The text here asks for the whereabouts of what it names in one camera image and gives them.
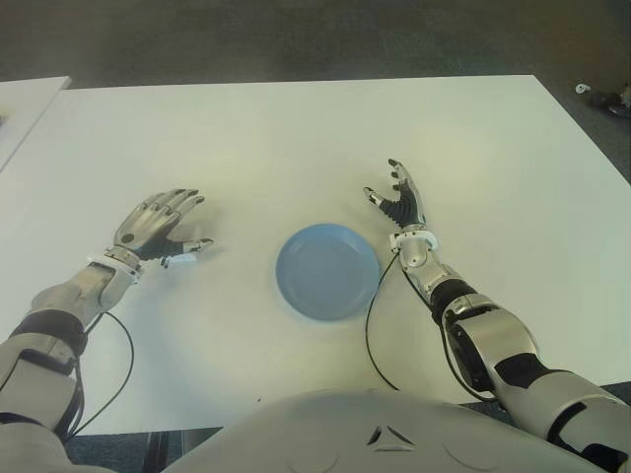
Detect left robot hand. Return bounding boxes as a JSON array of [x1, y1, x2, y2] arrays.
[[111, 188, 214, 270]]

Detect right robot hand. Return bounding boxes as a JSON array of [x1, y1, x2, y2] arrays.
[[363, 158, 426, 231]]

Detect blue round plate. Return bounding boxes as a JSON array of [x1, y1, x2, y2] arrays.
[[274, 223, 384, 321]]

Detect white side table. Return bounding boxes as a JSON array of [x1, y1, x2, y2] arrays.
[[0, 76, 71, 174]]

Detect dark shoes on floor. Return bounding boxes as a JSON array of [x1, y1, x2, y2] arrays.
[[591, 87, 631, 117]]

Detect grey robot torso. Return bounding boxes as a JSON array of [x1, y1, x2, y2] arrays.
[[160, 386, 600, 473]]

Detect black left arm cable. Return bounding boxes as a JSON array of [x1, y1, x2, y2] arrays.
[[68, 309, 136, 439]]

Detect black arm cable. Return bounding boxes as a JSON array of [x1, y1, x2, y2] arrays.
[[68, 309, 136, 439], [364, 248, 401, 391]]

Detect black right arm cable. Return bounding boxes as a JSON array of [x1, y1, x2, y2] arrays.
[[364, 248, 401, 391]]

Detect black right elbow cable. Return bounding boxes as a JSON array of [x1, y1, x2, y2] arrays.
[[429, 309, 498, 401]]

